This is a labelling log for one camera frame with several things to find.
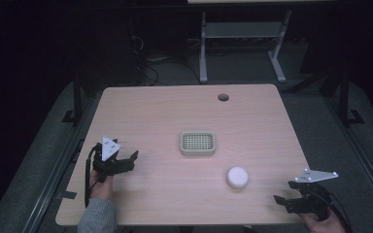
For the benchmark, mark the person's right hand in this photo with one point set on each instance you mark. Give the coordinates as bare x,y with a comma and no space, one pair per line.
320,225

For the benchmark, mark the white round soap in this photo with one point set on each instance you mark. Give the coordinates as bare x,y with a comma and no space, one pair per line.
237,177

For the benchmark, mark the black metal stand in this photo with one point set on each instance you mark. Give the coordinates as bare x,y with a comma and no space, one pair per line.
76,97
345,97

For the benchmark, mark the metal floor rail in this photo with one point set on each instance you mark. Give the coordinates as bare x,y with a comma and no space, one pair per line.
359,155
50,181

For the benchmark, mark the pale green slotted soap dish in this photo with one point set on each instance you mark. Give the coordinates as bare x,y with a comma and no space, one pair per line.
197,143

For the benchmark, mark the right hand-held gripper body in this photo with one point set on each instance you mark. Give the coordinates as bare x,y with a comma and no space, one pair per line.
314,194

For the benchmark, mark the person's left hand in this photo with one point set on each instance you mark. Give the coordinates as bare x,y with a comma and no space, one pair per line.
102,189

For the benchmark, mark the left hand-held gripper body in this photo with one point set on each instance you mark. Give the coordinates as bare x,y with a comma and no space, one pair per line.
107,161

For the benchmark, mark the dark tape strip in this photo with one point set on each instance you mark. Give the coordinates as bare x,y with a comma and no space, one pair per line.
66,195

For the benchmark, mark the grey metal desk frame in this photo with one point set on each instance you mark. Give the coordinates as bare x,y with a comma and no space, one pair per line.
239,30

